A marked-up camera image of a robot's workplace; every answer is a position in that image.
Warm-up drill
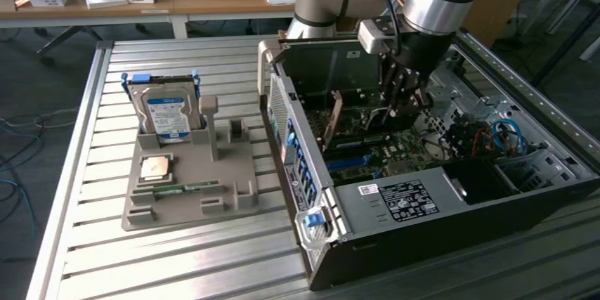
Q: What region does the grey plastic parts rack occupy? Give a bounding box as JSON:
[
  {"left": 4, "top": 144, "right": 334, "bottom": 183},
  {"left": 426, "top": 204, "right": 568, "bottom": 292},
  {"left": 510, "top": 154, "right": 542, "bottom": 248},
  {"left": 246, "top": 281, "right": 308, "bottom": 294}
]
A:
[{"left": 120, "top": 95, "right": 261, "bottom": 233}]

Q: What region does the black low-profile graphics card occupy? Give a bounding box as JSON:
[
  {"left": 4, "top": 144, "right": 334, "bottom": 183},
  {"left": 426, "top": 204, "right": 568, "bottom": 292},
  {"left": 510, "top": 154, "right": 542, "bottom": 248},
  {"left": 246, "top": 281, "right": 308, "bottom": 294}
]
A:
[{"left": 321, "top": 89, "right": 418, "bottom": 155}]

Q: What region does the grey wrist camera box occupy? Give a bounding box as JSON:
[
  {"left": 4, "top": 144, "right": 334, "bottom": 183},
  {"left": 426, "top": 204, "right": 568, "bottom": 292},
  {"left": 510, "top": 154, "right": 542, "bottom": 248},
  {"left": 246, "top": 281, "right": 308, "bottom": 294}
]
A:
[{"left": 357, "top": 18, "right": 400, "bottom": 54}]

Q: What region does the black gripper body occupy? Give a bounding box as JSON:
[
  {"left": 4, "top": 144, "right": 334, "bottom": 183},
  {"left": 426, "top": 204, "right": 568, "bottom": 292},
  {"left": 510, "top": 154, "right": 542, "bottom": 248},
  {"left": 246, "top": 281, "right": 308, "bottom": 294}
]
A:
[{"left": 393, "top": 28, "right": 453, "bottom": 71}]

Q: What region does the black open PC case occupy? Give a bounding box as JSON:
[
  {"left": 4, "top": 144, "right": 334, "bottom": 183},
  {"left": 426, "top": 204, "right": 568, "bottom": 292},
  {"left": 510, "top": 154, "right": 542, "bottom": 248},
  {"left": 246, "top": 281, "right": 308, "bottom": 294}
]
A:
[{"left": 256, "top": 27, "right": 600, "bottom": 292}]

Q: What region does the black chair base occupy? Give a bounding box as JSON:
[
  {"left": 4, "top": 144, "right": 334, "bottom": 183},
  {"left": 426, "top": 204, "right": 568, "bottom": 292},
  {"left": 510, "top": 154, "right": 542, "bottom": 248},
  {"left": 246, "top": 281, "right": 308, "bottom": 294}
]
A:
[{"left": 36, "top": 25, "right": 102, "bottom": 66}]

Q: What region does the grey power supply unit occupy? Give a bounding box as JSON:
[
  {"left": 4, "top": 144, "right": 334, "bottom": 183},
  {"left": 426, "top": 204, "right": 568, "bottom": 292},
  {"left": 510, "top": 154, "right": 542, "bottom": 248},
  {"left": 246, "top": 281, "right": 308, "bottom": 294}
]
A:
[{"left": 333, "top": 167, "right": 472, "bottom": 242}]

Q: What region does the green RAM stick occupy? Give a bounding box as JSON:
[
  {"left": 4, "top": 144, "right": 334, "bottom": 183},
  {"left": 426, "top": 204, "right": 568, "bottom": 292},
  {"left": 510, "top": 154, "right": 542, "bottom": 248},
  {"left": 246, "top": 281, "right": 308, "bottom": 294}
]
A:
[{"left": 130, "top": 180, "right": 221, "bottom": 196}]

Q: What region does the blue data wire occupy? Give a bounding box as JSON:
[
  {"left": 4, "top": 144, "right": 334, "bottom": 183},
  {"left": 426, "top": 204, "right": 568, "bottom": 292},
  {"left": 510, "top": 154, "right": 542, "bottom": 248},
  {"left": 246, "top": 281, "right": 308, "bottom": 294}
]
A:
[{"left": 486, "top": 117, "right": 532, "bottom": 157}]

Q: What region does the green motherboard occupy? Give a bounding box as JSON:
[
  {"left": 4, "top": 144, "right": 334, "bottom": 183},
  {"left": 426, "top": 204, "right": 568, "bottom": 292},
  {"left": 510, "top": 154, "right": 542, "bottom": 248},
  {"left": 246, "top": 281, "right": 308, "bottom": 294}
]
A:
[{"left": 298, "top": 89, "right": 452, "bottom": 178}]

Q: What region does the hard disk in blue caddy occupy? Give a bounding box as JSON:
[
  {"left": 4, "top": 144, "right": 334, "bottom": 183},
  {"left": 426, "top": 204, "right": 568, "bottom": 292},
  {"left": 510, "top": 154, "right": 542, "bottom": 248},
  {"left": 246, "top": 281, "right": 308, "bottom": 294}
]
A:
[{"left": 120, "top": 72, "right": 206, "bottom": 145}]

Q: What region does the silver CPU chip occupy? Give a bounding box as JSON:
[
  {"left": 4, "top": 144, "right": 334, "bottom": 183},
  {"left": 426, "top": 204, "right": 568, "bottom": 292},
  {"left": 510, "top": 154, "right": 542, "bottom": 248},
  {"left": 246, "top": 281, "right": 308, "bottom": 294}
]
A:
[{"left": 138, "top": 155, "right": 172, "bottom": 181}]

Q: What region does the wooden desk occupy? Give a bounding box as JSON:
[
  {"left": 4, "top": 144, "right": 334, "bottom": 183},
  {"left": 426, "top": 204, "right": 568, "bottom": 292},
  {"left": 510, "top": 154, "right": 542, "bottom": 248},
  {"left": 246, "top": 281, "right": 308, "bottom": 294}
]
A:
[{"left": 0, "top": 0, "right": 430, "bottom": 39}]

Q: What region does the grey metal disk bay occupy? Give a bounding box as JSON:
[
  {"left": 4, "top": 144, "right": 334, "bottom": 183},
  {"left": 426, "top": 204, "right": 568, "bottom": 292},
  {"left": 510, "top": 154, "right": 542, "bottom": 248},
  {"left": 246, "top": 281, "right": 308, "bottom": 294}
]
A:
[{"left": 490, "top": 148, "right": 582, "bottom": 196}]

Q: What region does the black drive box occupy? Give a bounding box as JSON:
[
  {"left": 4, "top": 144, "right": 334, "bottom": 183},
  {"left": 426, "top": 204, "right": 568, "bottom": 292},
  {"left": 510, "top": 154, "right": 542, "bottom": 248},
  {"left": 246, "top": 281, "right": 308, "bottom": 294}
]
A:
[{"left": 441, "top": 158, "right": 520, "bottom": 207}]

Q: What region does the blue case latch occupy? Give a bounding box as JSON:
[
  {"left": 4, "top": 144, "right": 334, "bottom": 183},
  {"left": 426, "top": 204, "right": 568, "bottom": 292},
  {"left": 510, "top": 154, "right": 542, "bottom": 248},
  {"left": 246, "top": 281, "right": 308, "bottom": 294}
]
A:
[{"left": 302, "top": 211, "right": 326, "bottom": 228}]

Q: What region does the blue floor cable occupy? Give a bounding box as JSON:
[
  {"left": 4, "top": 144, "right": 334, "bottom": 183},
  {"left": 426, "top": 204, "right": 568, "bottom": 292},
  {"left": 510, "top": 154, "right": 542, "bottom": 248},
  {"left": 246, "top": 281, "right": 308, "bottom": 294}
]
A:
[{"left": 0, "top": 113, "right": 45, "bottom": 235}]

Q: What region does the black RAM stick white label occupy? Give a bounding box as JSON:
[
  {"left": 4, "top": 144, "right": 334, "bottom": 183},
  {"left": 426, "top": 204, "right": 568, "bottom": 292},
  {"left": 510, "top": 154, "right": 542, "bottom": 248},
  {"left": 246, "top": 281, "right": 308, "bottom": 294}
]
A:
[{"left": 326, "top": 133, "right": 392, "bottom": 152}]

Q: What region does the red power wire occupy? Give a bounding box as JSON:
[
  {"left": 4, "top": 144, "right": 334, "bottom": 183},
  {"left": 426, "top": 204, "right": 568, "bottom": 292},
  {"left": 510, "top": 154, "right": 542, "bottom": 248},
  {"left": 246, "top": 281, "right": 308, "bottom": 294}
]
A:
[{"left": 472, "top": 126, "right": 494, "bottom": 156}]

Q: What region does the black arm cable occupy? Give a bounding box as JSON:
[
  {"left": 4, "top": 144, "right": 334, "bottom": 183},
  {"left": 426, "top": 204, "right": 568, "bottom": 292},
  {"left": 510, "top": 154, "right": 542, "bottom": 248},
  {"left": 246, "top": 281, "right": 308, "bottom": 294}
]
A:
[{"left": 385, "top": 0, "right": 405, "bottom": 56}]

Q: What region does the white floor cable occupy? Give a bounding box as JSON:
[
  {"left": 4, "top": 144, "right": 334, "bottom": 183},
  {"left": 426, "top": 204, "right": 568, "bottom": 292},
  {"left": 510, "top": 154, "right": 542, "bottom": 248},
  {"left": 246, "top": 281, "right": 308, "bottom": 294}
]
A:
[{"left": 0, "top": 107, "right": 80, "bottom": 129}]

